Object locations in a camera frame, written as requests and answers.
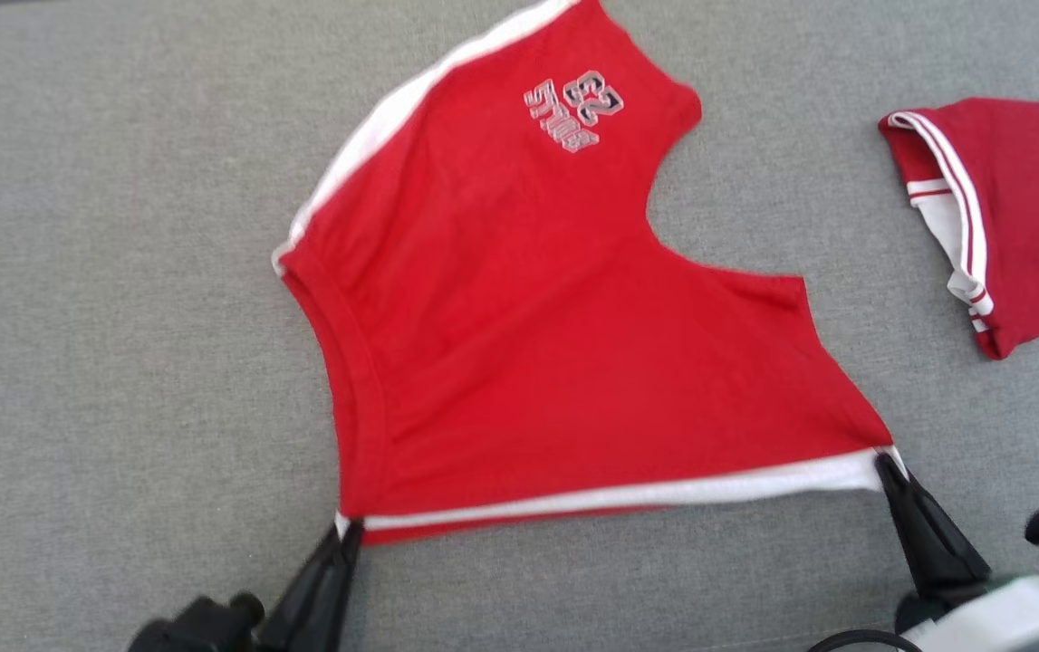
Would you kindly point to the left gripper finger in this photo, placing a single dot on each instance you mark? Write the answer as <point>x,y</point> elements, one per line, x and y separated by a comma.
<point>342,598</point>
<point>311,607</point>

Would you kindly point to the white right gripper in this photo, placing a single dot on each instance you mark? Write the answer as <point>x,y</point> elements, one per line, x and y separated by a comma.
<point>1008,620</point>

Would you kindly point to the red white-striped shorts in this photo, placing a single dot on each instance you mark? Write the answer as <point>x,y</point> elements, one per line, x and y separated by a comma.
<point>528,317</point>

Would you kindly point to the red Bulls jersey shirt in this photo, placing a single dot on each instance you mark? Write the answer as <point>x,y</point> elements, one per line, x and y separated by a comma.
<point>1035,199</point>

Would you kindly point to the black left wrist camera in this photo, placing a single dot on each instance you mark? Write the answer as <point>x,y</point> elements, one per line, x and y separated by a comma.
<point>202,627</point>

